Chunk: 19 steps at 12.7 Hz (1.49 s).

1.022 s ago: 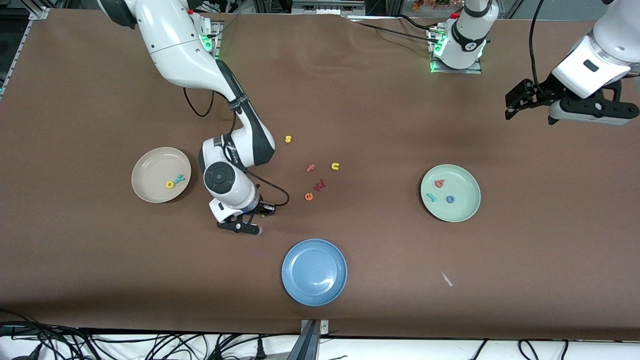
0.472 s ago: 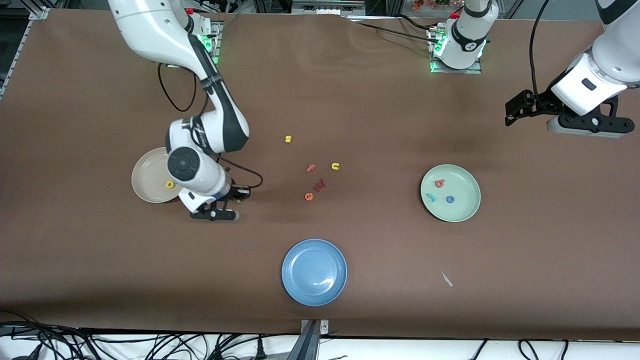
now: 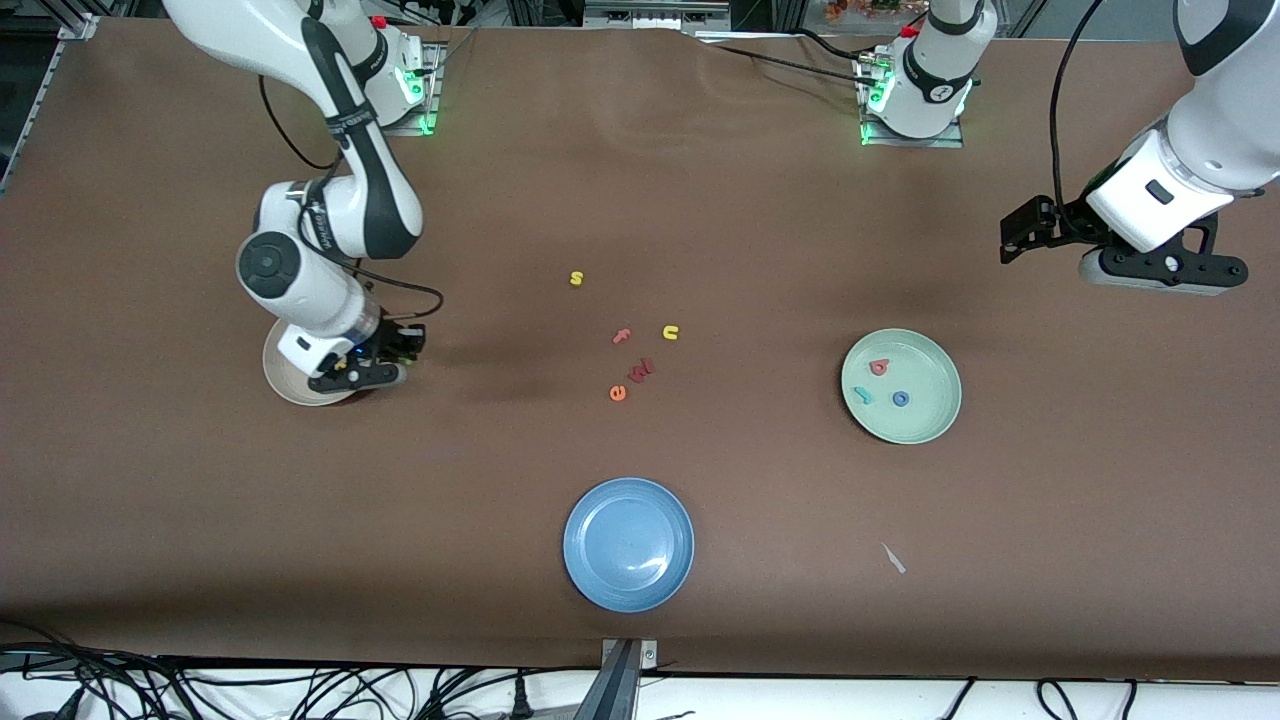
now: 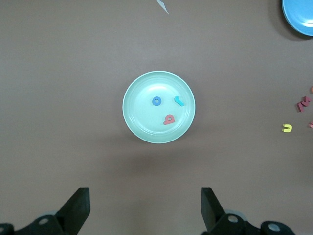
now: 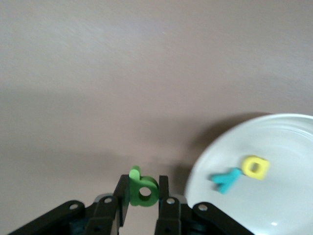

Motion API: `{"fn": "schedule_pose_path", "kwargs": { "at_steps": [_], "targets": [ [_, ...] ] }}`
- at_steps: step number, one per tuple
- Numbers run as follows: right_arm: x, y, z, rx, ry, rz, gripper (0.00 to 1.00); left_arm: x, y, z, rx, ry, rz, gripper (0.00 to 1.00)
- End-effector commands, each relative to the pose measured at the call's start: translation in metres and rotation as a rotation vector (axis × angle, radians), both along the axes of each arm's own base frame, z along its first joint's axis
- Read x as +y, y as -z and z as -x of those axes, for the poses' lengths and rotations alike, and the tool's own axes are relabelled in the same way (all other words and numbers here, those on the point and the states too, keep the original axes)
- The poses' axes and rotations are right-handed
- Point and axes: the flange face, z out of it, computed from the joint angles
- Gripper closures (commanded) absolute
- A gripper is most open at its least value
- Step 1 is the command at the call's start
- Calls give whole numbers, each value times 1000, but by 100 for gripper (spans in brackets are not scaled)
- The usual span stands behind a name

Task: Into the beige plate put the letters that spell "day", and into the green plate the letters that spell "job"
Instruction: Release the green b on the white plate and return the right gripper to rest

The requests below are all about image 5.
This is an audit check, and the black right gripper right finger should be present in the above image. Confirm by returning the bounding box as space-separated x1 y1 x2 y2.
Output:
154 175 187 235

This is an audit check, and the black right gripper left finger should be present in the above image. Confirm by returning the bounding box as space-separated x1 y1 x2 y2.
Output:
84 175 130 235

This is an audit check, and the brown table cover sheet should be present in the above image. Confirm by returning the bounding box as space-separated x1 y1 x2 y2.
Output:
0 0 313 235

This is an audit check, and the cyan foam letter y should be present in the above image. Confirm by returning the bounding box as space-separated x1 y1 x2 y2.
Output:
209 167 243 195

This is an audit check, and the green foam letter b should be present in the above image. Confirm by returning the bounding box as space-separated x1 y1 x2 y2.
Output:
129 165 159 208

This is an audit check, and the beige brown round plate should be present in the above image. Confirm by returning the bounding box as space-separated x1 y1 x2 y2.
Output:
185 113 313 235

